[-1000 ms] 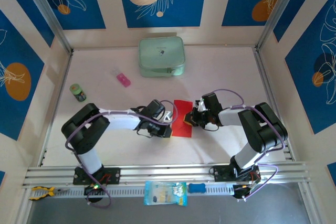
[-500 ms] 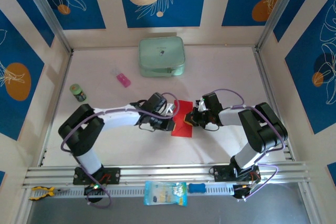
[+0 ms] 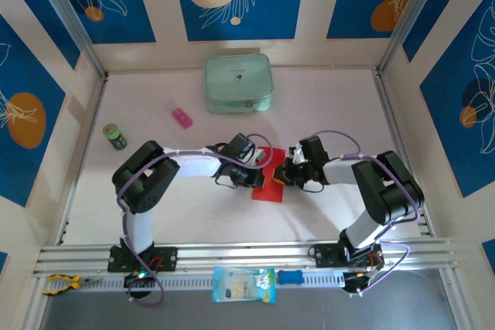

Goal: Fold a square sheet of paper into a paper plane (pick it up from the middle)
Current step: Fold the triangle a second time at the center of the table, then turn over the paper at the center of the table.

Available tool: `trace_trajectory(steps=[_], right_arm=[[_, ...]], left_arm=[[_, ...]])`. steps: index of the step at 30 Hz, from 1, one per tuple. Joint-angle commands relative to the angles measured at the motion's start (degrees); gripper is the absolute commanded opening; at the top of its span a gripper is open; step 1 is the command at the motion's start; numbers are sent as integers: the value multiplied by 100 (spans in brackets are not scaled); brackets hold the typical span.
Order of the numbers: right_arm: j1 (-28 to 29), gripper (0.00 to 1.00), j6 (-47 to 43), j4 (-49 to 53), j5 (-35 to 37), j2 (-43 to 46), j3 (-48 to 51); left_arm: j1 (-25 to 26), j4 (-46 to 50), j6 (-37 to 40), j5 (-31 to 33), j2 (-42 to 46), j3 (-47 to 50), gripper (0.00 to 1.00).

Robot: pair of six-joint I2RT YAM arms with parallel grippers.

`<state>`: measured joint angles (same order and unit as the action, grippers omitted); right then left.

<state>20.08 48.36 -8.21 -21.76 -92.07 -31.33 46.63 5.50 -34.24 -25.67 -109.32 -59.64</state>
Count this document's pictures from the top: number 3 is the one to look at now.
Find red square paper sheet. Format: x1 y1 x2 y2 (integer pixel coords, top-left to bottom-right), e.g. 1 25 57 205
251 146 287 204

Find mint green zip case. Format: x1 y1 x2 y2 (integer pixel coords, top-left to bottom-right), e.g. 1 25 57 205
203 53 275 115

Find blue bone-shaped eraser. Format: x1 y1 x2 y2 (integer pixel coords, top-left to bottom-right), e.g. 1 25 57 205
277 269 303 285

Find blue wet wipes pack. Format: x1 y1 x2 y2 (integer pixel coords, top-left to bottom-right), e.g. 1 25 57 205
211 266 278 304

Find black right electronics board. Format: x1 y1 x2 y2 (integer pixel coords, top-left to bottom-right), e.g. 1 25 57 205
342 270 374 294

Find black electronics board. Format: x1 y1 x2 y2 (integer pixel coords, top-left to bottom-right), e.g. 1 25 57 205
342 270 374 294
123 270 158 289

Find small green bottle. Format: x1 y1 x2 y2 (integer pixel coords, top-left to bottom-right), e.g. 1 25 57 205
102 123 128 151

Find black left electronics board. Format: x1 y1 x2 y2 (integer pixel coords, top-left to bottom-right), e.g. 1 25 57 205
123 270 158 289

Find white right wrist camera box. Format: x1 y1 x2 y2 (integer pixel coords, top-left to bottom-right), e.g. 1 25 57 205
288 143 307 165

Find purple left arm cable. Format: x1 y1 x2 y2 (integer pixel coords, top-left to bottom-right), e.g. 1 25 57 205
118 132 275 306

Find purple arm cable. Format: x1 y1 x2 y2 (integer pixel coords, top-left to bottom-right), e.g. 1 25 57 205
118 132 275 306
309 129 422 296

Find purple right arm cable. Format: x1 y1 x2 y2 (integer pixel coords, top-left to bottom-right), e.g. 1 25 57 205
309 129 422 296

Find aluminium front rail frame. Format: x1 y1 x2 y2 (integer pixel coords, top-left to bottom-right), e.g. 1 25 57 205
32 237 459 281

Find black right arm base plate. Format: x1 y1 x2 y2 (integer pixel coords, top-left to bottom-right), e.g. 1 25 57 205
309 243 386 269

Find aluminium side rail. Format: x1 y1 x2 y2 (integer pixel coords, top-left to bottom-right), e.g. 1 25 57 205
56 74 108 247
373 73 434 238

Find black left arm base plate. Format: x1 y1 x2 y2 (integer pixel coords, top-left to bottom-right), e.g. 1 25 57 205
107 245 179 274

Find white slotted cable duct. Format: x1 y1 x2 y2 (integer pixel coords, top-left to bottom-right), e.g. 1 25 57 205
41 267 347 295

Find aluminium corner post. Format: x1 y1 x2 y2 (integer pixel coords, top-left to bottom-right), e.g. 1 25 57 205
27 0 110 80
374 0 453 78

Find yellow-handled pliers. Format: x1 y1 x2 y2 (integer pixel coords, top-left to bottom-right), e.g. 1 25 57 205
42 274 104 296

